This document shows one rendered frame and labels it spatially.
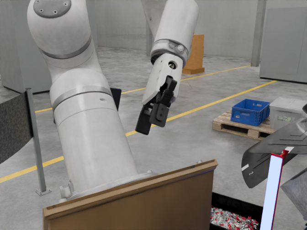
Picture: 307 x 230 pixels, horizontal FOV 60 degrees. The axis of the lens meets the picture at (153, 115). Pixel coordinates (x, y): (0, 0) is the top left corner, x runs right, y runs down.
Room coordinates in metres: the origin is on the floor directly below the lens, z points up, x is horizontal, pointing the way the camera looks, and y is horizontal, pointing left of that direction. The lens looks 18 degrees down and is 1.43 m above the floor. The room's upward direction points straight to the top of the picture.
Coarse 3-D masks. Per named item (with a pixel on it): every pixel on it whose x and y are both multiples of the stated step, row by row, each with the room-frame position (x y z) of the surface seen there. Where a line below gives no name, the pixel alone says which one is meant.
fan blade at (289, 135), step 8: (296, 120) 0.73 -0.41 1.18; (304, 120) 0.71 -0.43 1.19; (288, 128) 0.69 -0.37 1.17; (296, 128) 0.68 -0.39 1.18; (304, 128) 0.66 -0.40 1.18; (272, 136) 0.67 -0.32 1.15; (280, 136) 0.66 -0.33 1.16; (288, 136) 0.64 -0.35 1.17; (296, 136) 0.63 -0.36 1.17; (304, 136) 0.62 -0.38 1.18; (256, 144) 0.67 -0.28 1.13; (264, 144) 0.65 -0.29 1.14; (272, 144) 0.63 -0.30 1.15; (280, 144) 0.61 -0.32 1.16; (288, 144) 0.60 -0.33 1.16; (296, 144) 0.59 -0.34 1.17; (304, 144) 0.58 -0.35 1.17; (248, 152) 0.65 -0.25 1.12; (256, 152) 0.62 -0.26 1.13; (264, 152) 0.60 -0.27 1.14; (272, 152) 0.58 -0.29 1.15; (280, 152) 0.57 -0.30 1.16; (296, 152) 0.55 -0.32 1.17; (304, 152) 0.54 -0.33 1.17
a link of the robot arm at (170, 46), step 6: (156, 42) 0.61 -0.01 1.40; (162, 42) 0.60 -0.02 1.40; (168, 42) 0.60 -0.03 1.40; (174, 42) 0.60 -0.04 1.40; (156, 48) 0.60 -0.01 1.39; (162, 48) 0.59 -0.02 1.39; (168, 48) 0.59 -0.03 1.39; (174, 48) 0.59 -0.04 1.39; (180, 48) 0.59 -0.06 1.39; (150, 54) 0.62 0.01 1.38; (174, 54) 0.59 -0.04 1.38; (180, 54) 0.59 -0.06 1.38; (186, 54) 0.61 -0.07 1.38; (186, 60) 0.61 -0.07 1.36
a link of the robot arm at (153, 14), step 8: (144, 0) 0.75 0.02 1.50; (152, 0) 0.74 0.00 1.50; (160, 0) 0.75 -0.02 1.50; (144, 8) 0.76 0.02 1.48; (152, 8) 0.75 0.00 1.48; (160, 8) 0.76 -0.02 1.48; (152, 16) 0.76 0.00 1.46; (160, 16) 0.76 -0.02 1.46; (152, 24) 0.77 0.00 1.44; (152, 32) 0.77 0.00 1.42
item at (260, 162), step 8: (248, 160) 0.90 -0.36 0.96; (256, 160) 0.86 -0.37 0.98; (264, 160) 0.84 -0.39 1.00; (288, 160) 0.78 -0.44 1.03; (248, 168) 0.86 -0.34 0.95; (256, 168) 0.83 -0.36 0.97; (264, 168) 0.81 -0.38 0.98; (248, 176) 0.83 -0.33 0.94; (256, 176) 0.80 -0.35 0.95; (264, 176) 0.78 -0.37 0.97; (248, 184) 0.80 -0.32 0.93; (256, 184) 0.77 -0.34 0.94
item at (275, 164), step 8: (272, 160) 0.49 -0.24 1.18; (280, 160) 0.48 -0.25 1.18; (272, 168) 0.49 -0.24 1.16; (280, 168) 0.48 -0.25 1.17; (272, 176) 0.48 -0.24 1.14; (272, 184) 0.48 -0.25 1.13; (272, 192) 0.48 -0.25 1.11; (272, 200) 0.48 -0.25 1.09; (264, 208) 0.49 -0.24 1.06; (272, 208) 0.48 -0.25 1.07; (264, 216) 0.49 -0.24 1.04; (272, 216) 0.48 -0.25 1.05; (264, 224) 0.48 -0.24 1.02
